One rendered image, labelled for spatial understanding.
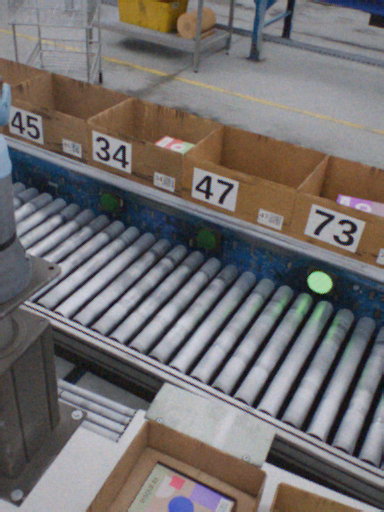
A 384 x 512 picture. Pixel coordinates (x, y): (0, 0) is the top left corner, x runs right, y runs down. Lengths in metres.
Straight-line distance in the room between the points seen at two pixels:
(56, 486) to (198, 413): 0.36
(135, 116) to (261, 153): 0.53
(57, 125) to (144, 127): 0.34
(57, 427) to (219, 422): 0.38
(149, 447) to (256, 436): 0.25
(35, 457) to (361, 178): 1.30
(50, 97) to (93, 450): 1.57
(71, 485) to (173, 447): 0.23
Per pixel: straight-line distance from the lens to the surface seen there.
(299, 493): 1.26
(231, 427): 1.42
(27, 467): 1.36
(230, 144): 2.11
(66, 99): 2.48
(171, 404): 1.45
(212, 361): 1.55
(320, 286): 1.78
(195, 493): 1.30
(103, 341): 1.60
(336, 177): 2.01
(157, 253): 1.91
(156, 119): 2.24
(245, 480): 1.30
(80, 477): 1.34
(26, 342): 1.15
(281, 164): 2.06
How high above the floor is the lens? 1.88
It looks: 37 degrees down
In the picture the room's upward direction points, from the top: 5 degrees clockwise
